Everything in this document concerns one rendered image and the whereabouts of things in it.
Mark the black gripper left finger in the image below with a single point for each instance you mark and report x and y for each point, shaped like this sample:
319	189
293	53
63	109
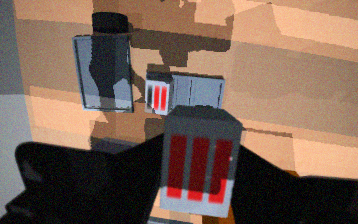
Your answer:
126	183

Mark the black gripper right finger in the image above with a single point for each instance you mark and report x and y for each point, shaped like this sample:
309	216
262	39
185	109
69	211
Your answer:
265	194

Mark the dark grey cylinder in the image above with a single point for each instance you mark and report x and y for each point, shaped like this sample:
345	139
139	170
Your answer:
111	23

